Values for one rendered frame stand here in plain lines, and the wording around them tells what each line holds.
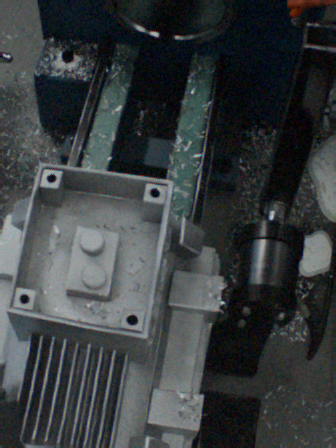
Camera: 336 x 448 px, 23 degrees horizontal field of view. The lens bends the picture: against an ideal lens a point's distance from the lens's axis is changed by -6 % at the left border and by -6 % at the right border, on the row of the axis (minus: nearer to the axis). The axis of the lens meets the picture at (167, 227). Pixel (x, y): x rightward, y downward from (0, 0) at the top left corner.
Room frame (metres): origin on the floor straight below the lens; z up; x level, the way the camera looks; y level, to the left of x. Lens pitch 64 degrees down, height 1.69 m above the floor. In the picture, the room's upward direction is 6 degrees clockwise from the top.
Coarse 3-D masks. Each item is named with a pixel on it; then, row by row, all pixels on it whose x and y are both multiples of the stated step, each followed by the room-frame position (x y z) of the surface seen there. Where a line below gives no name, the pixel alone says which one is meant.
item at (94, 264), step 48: (48, 192) 0.30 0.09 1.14; (96, 192) 0.31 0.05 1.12; (144, 192) 0.31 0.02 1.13; (48, 240) 0.27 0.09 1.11; (96, 240) 0.26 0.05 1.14; (144, 240) 0.28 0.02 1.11; (48, 288) 0.23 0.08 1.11; (96, 288) 0.23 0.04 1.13; (144, 288) 0.24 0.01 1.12; (48, 336) 0.19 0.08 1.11; (96, 336) 0.19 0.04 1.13; (144, 336) 0.19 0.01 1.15
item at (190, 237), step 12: (24, 204) 0.31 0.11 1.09; (12, 216) 0.30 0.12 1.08; (24, 216) 0.30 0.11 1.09; (180, 228) 0.30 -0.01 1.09; (192, 228) 0.30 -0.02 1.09; (180, 240) 0.29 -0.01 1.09; (192, 240) 0.29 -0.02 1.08; (180, 252) 0.29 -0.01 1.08; (192, 252) 0.29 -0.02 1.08; (132, 444) 0.13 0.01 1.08; (144, 444) 0.12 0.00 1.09; (156, 444) 0.13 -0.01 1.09; (168, 444) 0.13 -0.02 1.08
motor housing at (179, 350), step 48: (0, 288) 0.24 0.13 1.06; (0, 336) 0.20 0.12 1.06; (192, 336) 0.22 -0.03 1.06; (48, 384) 0.16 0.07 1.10; (96, 384) 0.16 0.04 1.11; (144, 384) 0.18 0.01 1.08; (192, 384) 0.19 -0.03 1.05; (48, 432) 0.12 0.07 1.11; (96, 432) 0.13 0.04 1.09; (144, 432) 0.14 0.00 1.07
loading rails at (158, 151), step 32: (128, 64) 0.59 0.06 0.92; (192, 64) 0.60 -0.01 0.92; (224, 64) 0.59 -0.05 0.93; (96, 96) 0.53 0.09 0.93; (128, 96) 0.55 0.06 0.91; (192, 96) 0.55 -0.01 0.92; (224, 96) 0.56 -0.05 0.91; (96, 128) 0.49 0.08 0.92; (128, 128) 0.55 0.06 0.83; (192, 128) 0.50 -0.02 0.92; (64, 160) 0.51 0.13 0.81; (96, 160) 0.45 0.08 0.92; (128, 160) 0.50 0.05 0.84; (160, 160) 0.50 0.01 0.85; (192, 160) 0.46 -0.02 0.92; (224, 160) 0.52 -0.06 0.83; (192, 192) 0.43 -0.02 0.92
